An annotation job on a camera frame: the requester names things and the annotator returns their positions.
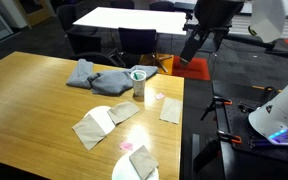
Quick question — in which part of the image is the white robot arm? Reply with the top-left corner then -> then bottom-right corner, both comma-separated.
180,0 -> 288,146

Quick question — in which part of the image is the brown napkin on near plate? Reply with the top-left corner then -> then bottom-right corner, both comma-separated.
129,145 -> 159,180

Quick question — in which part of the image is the black chair left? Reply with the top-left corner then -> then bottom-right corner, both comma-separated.
57,5 -> 119,67

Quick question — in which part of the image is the white background table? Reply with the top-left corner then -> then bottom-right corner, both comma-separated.
74,7 -> 186,35

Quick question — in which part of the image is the white plate near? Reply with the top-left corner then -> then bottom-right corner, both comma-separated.
111,151 -> 160,180

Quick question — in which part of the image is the pink packet near cup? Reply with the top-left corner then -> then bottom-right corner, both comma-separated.
155,93 -> 165,100

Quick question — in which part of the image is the orange black clamp upper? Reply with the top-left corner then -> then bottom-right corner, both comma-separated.
200,96 -> 233,121

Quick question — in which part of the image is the orange black clamp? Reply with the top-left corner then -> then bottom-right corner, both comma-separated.
193,130 -> 242,173
200,96 -> 233,121

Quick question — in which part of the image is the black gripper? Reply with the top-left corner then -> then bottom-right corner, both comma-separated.
180,0 -> 244,65

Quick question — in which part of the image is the white plate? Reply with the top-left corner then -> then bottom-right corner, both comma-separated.
85,106 -> 115,134
111,151 -> 160,180

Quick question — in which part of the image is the white paper cup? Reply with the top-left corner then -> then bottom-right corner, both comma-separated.
130,70 -> 147,96

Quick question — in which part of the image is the brown napkin centre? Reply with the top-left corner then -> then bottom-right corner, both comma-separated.
107,101 -> 139,124

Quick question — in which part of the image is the grey cloth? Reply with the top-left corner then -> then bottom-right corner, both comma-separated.
66,59 -> 158,96

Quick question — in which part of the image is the pink packet near plate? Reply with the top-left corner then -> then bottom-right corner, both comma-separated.
120,141 -> 133,151

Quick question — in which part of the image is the white plate middle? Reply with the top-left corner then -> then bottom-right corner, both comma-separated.
85,106 -> 115,134

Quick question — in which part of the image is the brown napkin right edge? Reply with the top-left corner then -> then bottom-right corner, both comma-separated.
160,98 -> 182,124

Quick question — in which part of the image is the orange black clamp lower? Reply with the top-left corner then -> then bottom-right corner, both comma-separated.
193,130 -> 242,173

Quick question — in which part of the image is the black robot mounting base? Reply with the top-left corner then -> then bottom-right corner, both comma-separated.
212,81 -> 288,180

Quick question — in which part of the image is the black chair front of table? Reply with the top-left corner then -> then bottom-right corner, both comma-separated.
110,27 -> 157,67

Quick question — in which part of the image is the brown napkin left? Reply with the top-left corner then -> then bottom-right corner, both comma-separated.
72,115 -> 106,150

